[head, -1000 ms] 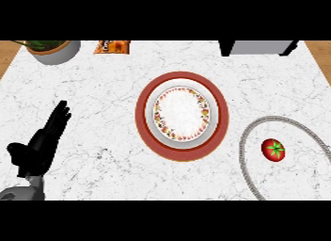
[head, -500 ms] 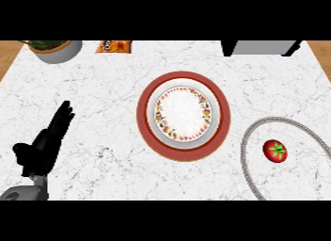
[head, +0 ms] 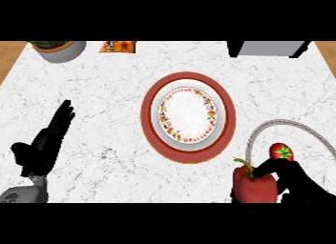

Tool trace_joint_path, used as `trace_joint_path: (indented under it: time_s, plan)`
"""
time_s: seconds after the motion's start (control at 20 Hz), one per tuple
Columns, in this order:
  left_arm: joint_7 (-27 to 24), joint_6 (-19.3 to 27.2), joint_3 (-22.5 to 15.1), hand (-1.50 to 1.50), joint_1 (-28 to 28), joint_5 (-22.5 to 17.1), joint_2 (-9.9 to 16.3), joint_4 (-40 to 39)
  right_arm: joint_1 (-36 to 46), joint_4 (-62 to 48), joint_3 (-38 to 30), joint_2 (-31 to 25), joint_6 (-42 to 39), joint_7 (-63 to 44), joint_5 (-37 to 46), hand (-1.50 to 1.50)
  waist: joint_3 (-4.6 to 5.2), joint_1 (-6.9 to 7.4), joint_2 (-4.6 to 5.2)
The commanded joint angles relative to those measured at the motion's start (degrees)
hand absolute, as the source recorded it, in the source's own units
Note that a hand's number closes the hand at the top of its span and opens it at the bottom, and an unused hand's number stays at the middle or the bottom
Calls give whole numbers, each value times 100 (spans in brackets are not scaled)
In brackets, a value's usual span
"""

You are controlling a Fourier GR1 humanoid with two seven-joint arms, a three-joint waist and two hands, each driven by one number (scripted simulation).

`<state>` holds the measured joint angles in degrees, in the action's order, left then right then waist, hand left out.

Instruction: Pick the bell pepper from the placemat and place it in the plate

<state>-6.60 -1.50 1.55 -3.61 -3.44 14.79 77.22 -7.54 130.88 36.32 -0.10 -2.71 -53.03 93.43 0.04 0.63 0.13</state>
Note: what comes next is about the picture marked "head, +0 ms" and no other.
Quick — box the grey and black appliance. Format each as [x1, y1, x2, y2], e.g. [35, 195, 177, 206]
[227, 41, 314, 59]

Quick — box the red round placemat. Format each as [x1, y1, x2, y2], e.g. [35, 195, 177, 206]
[140, 71, 237, 165]

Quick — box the red tomato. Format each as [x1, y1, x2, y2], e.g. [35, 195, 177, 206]
[268, 142, 295, 162]

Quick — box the orange snack packet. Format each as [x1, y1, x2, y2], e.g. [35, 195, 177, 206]
[98, 41, 138, 54]

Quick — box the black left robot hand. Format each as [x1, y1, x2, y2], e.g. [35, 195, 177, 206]
[11, 99, 78, 178]

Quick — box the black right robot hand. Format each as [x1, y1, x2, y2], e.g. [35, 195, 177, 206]
[230, 157, 336, 204]

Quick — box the red bell pepper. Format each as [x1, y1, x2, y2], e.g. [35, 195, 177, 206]
[231, 157, 280, 204]

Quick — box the grey plant pot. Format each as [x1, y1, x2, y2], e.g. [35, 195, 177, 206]
[26, 41, 88, 64]

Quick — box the white plate with floral rim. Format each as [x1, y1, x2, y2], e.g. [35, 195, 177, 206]
[150, 78, 228, 153]

